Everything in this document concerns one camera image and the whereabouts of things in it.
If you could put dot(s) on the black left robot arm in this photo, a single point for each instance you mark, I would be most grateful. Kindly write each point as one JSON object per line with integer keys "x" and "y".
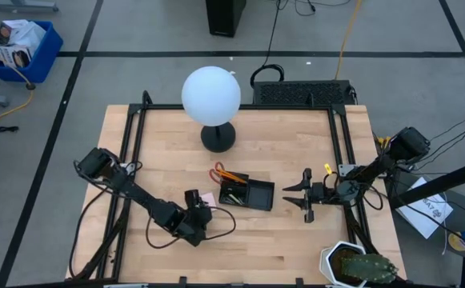
{"x": 136, "y": 192}

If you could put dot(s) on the black diagonal beam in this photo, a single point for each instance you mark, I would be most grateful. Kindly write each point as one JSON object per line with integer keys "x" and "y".
{"x": 436, "y": 184}

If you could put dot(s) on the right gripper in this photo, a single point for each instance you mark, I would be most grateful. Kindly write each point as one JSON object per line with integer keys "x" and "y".
{"x": 320, "y": 194}

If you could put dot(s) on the black mesh desk organizer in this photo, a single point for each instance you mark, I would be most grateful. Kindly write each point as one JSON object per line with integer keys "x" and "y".
{"x": 260, "y": 196}

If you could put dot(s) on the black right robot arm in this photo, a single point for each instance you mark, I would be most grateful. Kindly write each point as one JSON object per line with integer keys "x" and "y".
{"x": 376, "y": 172}

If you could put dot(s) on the cactus in white pot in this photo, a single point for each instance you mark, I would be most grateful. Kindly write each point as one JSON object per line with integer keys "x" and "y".
{"x": 352, "y": 264}

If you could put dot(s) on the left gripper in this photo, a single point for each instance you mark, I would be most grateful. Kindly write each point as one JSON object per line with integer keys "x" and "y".
{"x": 196, "y": 212}

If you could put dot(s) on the black metal table frame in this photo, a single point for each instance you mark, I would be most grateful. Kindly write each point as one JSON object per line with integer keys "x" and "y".
{"x": 276, "y": 107}

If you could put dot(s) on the blue plastic bin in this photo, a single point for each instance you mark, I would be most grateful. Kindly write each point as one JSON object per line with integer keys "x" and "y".
{"x": 44, "y": 56}

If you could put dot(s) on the black computer tower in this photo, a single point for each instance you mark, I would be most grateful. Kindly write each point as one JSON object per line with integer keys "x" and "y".
{"x": 224, "y": 16}

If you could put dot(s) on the yellow and blue round object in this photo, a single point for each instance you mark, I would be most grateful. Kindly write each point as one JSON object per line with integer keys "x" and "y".
{"x": 458, "y": 242}

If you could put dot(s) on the white printed paper sheet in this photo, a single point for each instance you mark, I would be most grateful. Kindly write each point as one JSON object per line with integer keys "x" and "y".
{"x": 424, "y": 208}

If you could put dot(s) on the white globe table lamp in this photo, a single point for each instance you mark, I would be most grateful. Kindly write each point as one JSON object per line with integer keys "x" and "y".
{"x": 211, "y": 96}

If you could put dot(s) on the black mesh-top computer case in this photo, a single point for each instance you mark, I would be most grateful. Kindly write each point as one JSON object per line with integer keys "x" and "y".
{"x": 300, "y": 93}

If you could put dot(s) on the yellow connector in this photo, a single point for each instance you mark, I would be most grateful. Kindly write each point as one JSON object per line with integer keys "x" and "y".
{"x": 383, "y": 141}

